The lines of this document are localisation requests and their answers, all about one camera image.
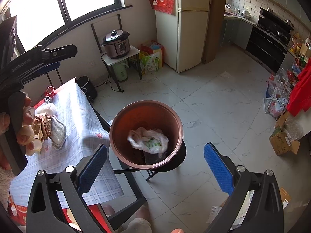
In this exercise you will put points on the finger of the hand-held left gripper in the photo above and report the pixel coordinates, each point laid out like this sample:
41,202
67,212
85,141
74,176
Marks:
49,67
60,52

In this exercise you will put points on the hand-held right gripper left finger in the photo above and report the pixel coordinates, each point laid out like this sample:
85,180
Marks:
93,165

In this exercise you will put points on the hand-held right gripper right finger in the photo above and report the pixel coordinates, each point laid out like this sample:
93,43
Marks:
218,167

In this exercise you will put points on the white foam net sleeve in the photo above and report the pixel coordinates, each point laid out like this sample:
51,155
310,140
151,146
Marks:
47,109

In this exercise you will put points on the brown round trash bin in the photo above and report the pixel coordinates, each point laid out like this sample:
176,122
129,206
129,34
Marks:
121,131

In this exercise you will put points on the white plastic bag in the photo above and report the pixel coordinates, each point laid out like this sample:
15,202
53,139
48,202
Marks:
145,138

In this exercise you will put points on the person's left hand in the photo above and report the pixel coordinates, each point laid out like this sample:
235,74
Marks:
26,102

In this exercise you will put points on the crushed red can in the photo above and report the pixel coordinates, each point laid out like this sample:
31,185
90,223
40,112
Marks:
49,92

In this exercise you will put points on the crumpled brown paper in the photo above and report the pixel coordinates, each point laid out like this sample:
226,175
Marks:
41,126

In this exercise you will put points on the black air fryer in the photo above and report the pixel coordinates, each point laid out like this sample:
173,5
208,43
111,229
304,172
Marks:
86,85

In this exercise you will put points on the black stool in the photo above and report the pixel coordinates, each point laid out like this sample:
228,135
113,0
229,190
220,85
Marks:
178,157

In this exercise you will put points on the pink slipper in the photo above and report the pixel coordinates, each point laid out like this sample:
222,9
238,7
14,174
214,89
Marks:
108,209
143,212

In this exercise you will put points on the white paper slip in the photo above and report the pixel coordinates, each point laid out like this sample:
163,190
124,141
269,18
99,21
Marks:
213,214

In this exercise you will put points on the table with checkered cloth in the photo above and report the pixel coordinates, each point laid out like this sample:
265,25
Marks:
77,116

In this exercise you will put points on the black framed window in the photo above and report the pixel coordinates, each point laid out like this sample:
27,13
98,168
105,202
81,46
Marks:
60,0

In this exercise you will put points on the electric pressure cooker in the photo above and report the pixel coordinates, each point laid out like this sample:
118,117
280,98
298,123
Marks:
116,44

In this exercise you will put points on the open cardboard box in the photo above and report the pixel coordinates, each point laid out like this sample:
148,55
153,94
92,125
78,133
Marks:
283,145

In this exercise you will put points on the small white side table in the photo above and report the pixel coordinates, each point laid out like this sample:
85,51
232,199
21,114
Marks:
134,51

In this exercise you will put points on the white fluffy trouser leg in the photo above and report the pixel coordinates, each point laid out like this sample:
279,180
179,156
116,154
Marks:
136,226

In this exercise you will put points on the red printed table cover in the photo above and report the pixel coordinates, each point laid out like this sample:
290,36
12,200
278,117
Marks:
17,211

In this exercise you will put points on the clear bubble wrap bag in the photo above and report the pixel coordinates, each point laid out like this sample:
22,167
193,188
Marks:
293,126

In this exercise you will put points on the pile of plastic bags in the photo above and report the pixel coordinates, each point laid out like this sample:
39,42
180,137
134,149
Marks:
275,97

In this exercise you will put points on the green printed shopping bag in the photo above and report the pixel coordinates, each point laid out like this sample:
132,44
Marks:
151,63

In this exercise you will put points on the plain red cloth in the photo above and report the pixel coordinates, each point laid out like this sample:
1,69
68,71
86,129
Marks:
301,89

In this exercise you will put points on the black stove oven unit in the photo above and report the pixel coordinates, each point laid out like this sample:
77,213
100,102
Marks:
267,48

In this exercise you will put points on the cream refrigerator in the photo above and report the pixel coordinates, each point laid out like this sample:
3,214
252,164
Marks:
189,34

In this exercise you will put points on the grey kitchen counter cabinet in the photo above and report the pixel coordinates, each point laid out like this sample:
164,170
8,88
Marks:
239,32

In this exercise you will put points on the shelf of assorted groceries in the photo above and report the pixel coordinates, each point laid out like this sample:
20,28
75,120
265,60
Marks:
300,49

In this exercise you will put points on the metal pot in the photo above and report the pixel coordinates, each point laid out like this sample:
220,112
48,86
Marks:
228,7

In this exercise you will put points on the black range hood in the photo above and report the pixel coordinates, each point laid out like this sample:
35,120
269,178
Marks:
274,17

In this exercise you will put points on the dark folding frame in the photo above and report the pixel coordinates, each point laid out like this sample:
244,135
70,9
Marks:
93,34

